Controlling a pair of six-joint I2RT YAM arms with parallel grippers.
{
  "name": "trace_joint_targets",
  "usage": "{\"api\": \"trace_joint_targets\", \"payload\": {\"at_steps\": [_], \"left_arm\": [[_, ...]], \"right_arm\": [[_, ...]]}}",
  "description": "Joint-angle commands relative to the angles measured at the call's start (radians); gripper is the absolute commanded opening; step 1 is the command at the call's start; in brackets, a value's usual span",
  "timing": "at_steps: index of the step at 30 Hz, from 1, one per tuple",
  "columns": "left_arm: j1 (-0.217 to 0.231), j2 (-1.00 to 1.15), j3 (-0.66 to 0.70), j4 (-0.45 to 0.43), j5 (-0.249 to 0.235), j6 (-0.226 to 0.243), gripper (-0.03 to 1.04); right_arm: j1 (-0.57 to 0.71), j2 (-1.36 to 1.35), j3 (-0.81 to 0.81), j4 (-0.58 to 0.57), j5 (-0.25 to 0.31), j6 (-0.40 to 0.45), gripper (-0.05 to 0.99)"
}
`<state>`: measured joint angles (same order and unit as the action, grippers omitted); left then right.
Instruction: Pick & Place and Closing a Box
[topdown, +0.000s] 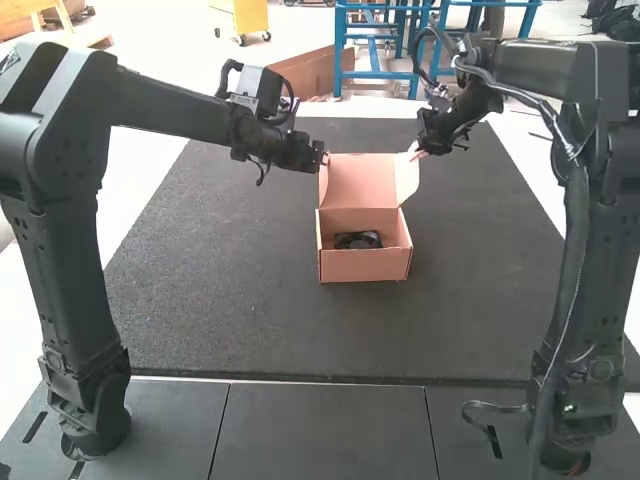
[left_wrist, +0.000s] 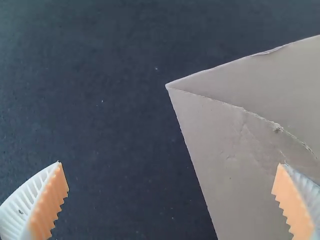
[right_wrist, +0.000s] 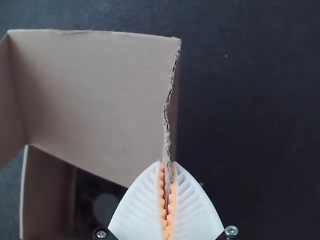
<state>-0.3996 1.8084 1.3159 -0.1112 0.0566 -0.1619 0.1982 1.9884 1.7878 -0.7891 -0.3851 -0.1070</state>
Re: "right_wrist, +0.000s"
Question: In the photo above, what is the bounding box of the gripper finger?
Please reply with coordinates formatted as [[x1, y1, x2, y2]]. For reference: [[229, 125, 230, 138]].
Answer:
[[171, 161, 240, 240], [93, 161, 168, 240]]

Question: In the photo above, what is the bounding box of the cardboard box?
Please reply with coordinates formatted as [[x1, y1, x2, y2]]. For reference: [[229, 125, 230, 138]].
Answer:
[[0, 29, 183, 240]]

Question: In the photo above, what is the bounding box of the black mat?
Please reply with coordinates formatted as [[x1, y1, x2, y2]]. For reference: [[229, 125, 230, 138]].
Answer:
[[0, 0, 320, 240]]

